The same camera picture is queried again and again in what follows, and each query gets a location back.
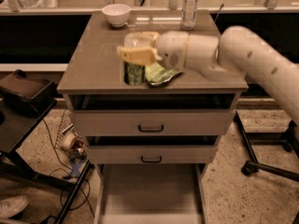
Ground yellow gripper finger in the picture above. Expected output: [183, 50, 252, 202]
[117, 46, 163, 66]
[124, 32, 160, 48]

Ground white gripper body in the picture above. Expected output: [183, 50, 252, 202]
[156, 31, 189, 70]

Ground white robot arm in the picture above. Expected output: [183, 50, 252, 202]
[117, 26, 299, 125]

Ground grey drawer cabinet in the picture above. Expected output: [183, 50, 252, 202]
[57, 9, 249, 224]

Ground open bottom drawer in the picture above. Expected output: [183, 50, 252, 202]
[93, 164, 209, 224]

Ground green chip bag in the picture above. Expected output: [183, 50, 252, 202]
[145, 63, 180, 86]

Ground white bowl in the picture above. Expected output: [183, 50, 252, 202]
[102, 4, 131, 27]

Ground clear water bottle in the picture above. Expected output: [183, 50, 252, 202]
[180, 0, 198, 30]

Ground black office chair base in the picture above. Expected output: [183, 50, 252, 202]
[234, 113, 299, 182]

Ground black side table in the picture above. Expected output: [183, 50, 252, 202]
[0, 100, 92, 224]

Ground white sneaker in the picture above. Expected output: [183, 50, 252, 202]
[0, 195, 29, 218]

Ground top drawer with handle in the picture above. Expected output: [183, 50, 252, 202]
[69, 110, 235, 136]

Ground drawer with handle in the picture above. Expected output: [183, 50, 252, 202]
[86, 146, 218, 164]
[69, 110, 235, 136]

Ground middle drawer with handle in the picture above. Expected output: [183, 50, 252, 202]
[86, 146, 218, 164]

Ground wire basket with clutter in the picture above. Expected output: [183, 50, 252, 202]
[55, 110, 86, 160]

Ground black floor cable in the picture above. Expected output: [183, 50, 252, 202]
[31, 105, 95, 224]

